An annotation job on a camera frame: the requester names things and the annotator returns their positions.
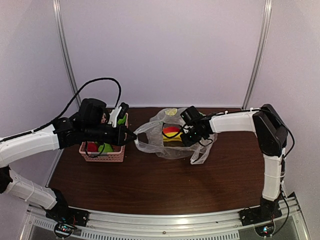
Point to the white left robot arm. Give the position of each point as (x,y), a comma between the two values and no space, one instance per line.
(57,135)

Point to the clear plastic bag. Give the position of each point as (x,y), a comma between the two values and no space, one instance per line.
(171,117)

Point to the red orange mango fruit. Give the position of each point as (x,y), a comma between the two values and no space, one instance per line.
(171,130)

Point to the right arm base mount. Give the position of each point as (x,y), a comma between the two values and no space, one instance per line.
(260,217)

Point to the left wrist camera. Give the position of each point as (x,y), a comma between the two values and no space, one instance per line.
(118,113)

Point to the green bumpy fruit front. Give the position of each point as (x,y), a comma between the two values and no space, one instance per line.
(105,148)

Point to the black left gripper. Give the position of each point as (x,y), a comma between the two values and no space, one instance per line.
(119,137)

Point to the red bumpy fruit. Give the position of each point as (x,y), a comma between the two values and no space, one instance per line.
(92,147)

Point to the pink perforated plastic basket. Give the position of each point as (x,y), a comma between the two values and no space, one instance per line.
(98,157)

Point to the aluminium corner post right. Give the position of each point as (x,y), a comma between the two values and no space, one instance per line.
(263,36)

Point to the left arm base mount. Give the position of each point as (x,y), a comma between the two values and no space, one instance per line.
(67,222)

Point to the aluminium corner post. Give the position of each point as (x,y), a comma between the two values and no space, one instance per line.
(64,46)
(263,36)

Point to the yellow banana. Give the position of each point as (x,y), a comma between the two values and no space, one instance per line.
(172,137)

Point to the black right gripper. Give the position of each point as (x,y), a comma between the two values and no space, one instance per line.
(187,142)

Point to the aluminium corner post left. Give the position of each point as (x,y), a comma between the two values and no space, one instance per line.
(64,46)

